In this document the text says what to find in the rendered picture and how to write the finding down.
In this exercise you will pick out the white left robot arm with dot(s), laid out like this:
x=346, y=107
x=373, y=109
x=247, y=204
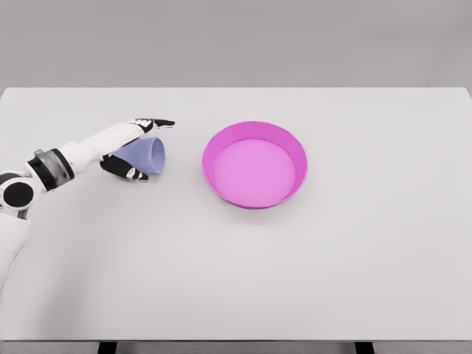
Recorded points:
x=40, y=170

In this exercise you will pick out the pink round plate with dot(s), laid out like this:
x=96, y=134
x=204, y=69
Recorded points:
x=254, y=166

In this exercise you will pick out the lavender cup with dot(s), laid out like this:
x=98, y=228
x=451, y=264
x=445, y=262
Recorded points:
x=147, y=156

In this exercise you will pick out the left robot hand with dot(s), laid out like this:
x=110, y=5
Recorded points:
x=117, y=136

